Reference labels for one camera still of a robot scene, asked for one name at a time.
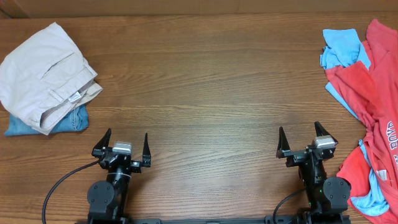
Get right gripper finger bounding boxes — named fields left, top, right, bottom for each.
left=277, top=126, right=290, bottom=152
left=314, top=121, right=338, bottom=144

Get folded blue jeans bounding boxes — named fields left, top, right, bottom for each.
left=4, top=105, right=89, bottom=136

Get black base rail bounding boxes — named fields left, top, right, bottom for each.
left=77, top=215, right=351, bottom=224

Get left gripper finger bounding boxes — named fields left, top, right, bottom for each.
left=93, top=128, right=111, bottom=149
left=142, top=133, right=151, bottom=162

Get left black cable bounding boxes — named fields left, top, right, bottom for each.
left=42, top=159, right=101, bottom=224

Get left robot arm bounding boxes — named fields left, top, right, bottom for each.
left=87, top=129, right=151, bottom=223

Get beige folded trousers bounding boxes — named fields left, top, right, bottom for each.
left=1, top=22, right=102, bottom=135

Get right black cable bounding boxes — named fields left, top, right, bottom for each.
left=272, top=187, right=307, bottom=224

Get red printed t-shirt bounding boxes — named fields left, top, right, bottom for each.
left=325, top=19, right=397, bottom=223

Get light blue t-shirt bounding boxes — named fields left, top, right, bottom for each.
left=320, top=29, right=389, bottom=217

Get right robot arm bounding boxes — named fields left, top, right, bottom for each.
left=272, top=121, right=351, bottom=224

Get black cable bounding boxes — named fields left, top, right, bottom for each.
left=42, top=159, right=101, bottom=224
left=272, top=187, right=307, bottom=224

